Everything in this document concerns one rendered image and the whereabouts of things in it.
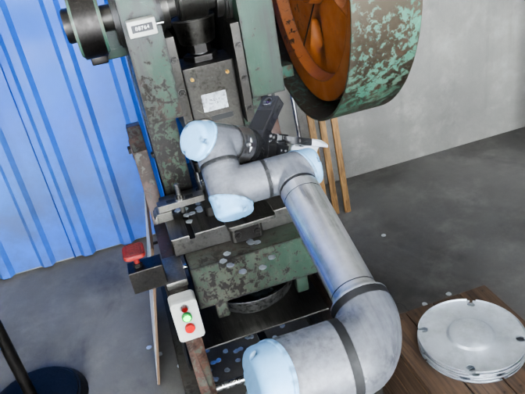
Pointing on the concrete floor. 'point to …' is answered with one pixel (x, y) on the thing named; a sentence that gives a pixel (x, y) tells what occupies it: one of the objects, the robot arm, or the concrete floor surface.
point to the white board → (152, 291)
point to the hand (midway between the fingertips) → (301, 141)
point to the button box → (185, 322)
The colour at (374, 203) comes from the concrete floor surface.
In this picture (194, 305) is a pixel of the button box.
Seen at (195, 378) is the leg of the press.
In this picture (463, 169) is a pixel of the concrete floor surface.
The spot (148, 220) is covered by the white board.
